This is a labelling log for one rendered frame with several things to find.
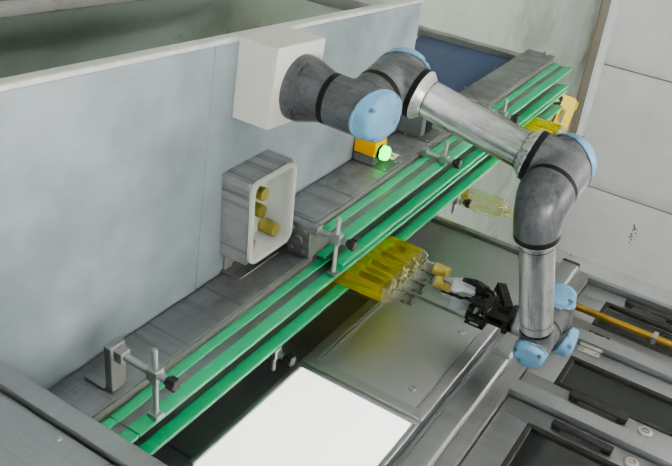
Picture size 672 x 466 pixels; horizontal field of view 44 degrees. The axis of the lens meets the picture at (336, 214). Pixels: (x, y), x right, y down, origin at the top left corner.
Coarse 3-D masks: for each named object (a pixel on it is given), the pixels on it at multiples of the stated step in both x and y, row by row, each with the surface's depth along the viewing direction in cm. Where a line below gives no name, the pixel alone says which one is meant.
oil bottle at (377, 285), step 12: (360, 264) 219; (348, 276) 217; (360, 276) 215; (372, 276) 215; (384, 276) 215; (360, 288) 216; (372, 288) 214; (384, 288) 212; (396, 288) 214; (384, 300) 214
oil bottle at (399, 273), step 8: (368, 256) 223; (376, 256) 223; (368, 264) 220; (376, 264) 219; (384, 264) 220; (392, 264) 220; (384, 272) 218; (392, 272) 217; (400, 272) 217; (408, 272) 219; (400, 280) 216; (400, 288) 218
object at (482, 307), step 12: (468, 300) 208; (480, 300) 209; (492, 300) 209; (468, 312) 211; (480, 312) 210; (492, 312) 208; (504, 312) 209; (480, 324) 209; (492, 324) 209; (504, 324) 205
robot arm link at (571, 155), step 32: (384, 64) 182; (416, 64) 183; (416, 96) 180; (448, 96) 180; (448, 128) 181; (480, 128) 177; (512, 128) 176; (512, 160) 176; (544, 160) 170; (576, 160) 170; (576, 192) 167
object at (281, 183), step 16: (272, 176) 191; (288, 176) 201; (272, 192) 205; (288, 192) 203; (272, 208) 207; (288, 208) 205; (256, 224) 207; (288, 224) 207; (256, 240) 205; (272, 240) 206; (256, 256) 200
